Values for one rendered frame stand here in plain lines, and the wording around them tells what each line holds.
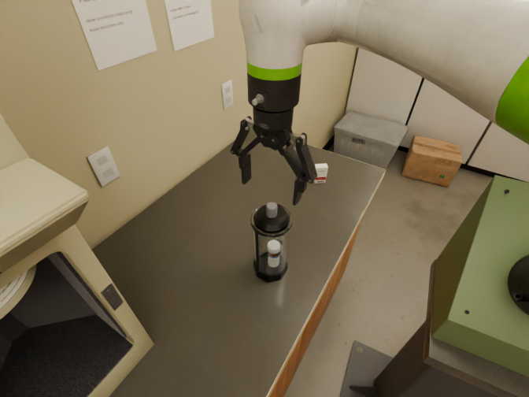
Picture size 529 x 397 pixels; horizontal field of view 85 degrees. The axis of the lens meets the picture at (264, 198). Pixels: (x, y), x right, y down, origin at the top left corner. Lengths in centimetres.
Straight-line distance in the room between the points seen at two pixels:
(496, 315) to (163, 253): 90
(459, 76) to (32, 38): 83
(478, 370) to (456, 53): 75
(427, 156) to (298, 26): 250
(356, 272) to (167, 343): 151
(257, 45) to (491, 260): 68
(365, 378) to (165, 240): 127
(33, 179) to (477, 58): 46
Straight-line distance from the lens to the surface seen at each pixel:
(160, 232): 106
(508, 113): 36
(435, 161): 291
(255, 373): 80
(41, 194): 37
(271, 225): 70
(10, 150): 43
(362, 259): 219
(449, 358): 92
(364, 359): 185
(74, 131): 97
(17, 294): 56
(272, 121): 53
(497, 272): 86
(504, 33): 36
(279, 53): 48
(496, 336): 88
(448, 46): 39
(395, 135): 295
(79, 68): 95
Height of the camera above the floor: 170
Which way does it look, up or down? 43 degrees down
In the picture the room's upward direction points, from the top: straight up
